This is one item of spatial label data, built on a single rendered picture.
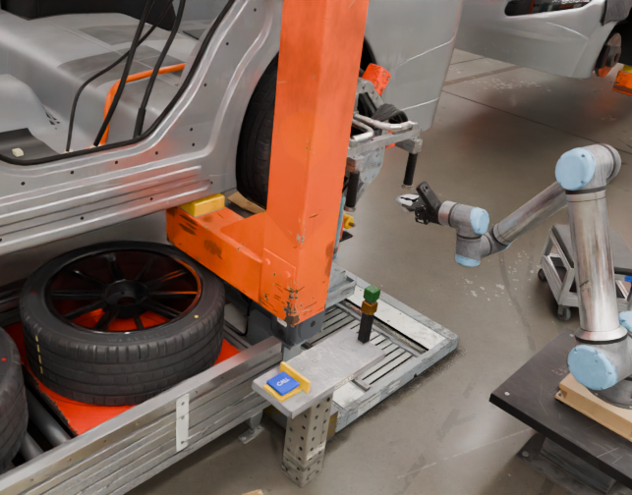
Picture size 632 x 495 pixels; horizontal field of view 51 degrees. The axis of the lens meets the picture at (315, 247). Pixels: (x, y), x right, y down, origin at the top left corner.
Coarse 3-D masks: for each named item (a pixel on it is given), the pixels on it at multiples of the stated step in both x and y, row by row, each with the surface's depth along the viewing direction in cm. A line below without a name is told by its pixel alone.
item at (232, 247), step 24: (168, 216) 241; (192, 216) 232; (216, 216) 234; (240, 216) 236; (264, 216) 205; (168, 240) 246; (192, 240) 234; (216, 240) 224; (240, 240) 218; (216, 264) 228; (240, 264) 218; (240, 288) 222
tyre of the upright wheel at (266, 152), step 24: (264, 72) 242; (360, 72) 253; (264, 96) 236; (264, 120) 233; (240, 144) 241; (264, 144) 233; (240, 168) 246; (264, 168) 237; (240, 192) 263; (264, 192) 244
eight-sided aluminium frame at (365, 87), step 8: (360, 80) 246; (368, 80) 247; (360, 88) 243; (368, 88) 246; (368, 96) 251; (376, 96) 253; (368, 104) 258; (376, 104) 255; (376, 136) 271; (360, 184) 272; (368, 184) 274; (344, 192) 273; (360, 192) 272
